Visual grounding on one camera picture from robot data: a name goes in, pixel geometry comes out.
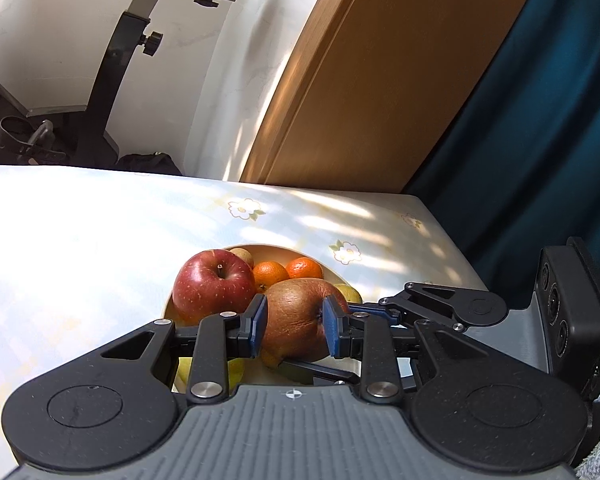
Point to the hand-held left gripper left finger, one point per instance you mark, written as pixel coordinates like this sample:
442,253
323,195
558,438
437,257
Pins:
260,320

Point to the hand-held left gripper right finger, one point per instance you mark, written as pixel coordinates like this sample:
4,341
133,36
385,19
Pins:
332,327

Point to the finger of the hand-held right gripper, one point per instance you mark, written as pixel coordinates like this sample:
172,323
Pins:
325,374
430,300

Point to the wrinkled reddish brown apple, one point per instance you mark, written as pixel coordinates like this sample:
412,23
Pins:
295,315

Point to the yellow lemon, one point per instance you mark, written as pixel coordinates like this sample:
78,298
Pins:
350,294

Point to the small orange mandarin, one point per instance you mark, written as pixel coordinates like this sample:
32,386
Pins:
270,275
305,267

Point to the cream round plate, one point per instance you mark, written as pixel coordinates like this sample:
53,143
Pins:
332,276

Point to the shiny red apple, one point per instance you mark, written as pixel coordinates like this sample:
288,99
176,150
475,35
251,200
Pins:
210,285

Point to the small brown round fruit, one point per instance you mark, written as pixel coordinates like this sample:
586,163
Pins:
242,255

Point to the blue curtain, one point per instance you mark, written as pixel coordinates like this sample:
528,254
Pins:
530,135

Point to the dark cloth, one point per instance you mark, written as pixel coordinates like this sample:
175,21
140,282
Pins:
150,164

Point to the wooden door panel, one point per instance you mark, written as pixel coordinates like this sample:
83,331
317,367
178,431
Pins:
380,85

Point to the black exercise bike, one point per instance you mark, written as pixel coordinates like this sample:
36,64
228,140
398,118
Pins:
110,85

